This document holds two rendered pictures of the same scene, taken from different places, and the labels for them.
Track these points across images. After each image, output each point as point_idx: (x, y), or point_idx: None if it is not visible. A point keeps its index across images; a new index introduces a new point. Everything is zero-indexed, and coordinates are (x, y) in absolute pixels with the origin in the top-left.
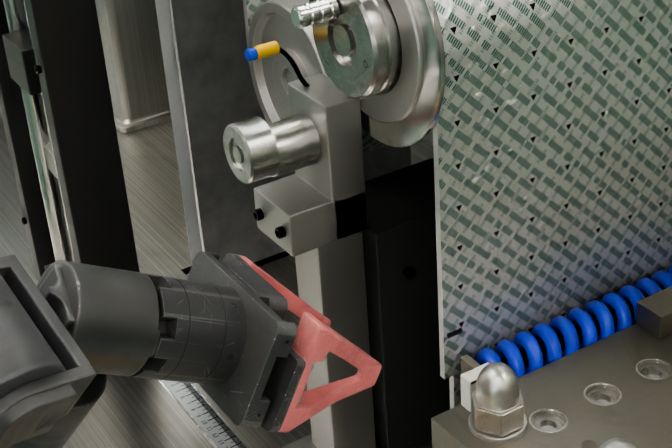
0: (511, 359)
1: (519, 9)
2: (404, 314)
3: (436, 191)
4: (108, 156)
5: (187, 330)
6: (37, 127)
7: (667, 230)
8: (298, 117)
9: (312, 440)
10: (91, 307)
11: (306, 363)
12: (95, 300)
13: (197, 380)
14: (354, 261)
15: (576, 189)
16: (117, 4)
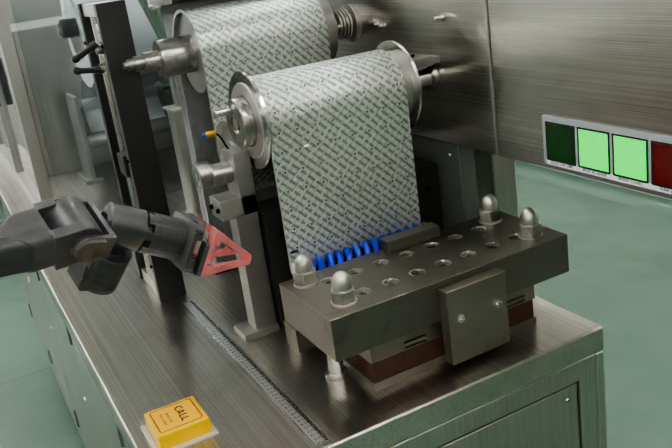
0: (319, 261)
1: (305, 105)
2: (282, 254)
3: (276, 184)
4: (161, 202)
5: (160, 230)
6: (134, 196)
7: (400, 212)
8: (224, 161)
9: (248, 321)
10: (118, 216)
11: (210, 245)
12: (120, 213)
13: (167, 254)
14: (255, 227)
15: (347, 188)
16: (187, 156)
